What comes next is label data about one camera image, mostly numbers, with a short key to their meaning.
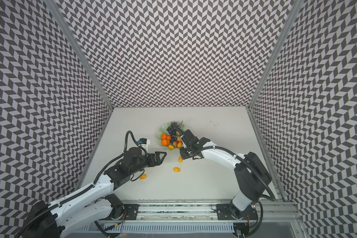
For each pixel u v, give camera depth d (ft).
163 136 3.16
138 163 2.06
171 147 3.07
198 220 2.36
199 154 1.99
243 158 1.52
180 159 2.94
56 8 2.37
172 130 3.15
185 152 2.51
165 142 3.05
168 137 3.22
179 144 3.07
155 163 2.28
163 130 3.31
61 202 1.40
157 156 2.28
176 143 3.13
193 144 2.13
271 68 2.99
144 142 2.33
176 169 2.84
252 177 1.44
